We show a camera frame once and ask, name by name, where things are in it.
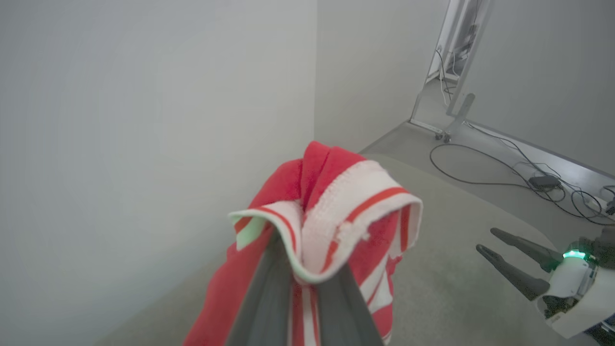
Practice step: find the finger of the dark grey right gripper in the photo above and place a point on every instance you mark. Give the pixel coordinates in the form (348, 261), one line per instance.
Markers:
(519, 278)
(533, 250)

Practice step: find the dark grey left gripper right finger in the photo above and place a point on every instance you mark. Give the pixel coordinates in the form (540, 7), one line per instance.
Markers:
(343, 317)

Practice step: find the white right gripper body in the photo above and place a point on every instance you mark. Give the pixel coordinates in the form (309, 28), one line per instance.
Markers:
(584, 293)

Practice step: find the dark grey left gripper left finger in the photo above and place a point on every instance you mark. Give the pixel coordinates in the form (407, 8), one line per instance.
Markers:
(262, 307)

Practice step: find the red white striped garment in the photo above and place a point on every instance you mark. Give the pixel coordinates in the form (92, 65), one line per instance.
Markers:
(336, 211)

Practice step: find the black power adapter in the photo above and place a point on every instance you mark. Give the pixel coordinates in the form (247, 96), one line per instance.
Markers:
(544, 181)

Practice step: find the white power strip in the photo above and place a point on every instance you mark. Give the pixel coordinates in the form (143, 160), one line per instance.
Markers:
(596, 204)

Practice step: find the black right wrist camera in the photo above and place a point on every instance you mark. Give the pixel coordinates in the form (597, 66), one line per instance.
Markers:
(606, 245)

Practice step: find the metal wheeled stand frame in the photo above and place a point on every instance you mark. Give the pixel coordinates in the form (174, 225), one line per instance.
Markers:
(462, 108)

